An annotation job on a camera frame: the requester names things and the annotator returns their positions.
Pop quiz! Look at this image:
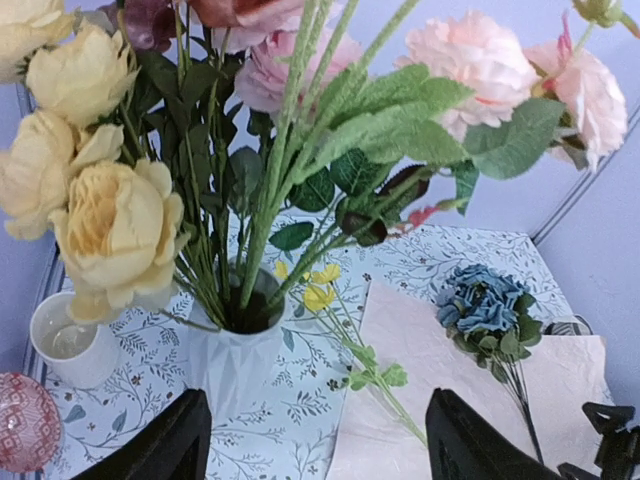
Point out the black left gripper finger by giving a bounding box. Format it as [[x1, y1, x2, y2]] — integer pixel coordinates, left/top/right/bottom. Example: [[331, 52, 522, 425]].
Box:
[[75, 389, 212, 480]]

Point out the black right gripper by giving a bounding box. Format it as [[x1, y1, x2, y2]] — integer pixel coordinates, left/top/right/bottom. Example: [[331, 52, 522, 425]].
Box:
[[425, 388, 639, 480]]

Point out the pink wrapping paper sheet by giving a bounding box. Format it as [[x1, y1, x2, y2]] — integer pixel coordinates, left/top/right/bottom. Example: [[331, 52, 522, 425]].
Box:
[[327, 282, 608, 479]]

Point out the blue flower bunch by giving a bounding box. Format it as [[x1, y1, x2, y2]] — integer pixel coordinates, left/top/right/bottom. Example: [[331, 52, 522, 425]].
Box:
[[436, 264, 544, 462]]

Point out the yellow poppy flower stem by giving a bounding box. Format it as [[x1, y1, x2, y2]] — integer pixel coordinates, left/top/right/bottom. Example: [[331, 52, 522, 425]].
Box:
[[294, 263, 427, 445]]

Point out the peach peony flower stem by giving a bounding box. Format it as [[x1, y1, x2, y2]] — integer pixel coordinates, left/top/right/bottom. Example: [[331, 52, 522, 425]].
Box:
[[279, 0, 640, 301]]

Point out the pink peony flower stem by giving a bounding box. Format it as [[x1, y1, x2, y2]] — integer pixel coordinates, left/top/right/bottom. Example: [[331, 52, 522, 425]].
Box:
[[219, 0, 366, 311]]

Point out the dusty mauve rose stem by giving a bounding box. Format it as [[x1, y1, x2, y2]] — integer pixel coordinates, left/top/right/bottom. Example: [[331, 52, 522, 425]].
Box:
[[97, 0, 221, 321]]

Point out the pale yellow rose bunch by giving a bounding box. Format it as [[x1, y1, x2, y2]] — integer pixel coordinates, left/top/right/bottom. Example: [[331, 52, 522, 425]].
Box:
[[1, 1, 134, 324]]

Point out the white ribbed ceramic vase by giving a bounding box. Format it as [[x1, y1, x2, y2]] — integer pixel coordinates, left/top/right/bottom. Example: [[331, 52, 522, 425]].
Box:
[[187, 264, 292, 422]]

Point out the floral patterned tablecloth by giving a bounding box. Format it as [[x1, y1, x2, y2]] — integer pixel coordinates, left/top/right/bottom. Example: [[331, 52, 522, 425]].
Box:
[[28, 225, 571, 479]]

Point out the striped black white cup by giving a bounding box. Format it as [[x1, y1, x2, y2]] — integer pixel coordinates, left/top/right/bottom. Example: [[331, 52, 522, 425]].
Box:
[[543, 315, 593, 336]]

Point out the cream ceramic mug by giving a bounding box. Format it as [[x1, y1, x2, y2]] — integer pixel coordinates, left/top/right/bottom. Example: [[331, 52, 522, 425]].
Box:
[[29, 292, 120, 389]]

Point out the pink patterned ball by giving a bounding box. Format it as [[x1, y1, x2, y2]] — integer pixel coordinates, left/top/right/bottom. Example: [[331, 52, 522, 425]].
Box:
[[1, 372, 62, 474]]

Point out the right aluminium frame post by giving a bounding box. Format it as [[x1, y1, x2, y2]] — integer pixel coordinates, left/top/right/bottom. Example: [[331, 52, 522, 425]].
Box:
[[527, 104, 640, 246]]

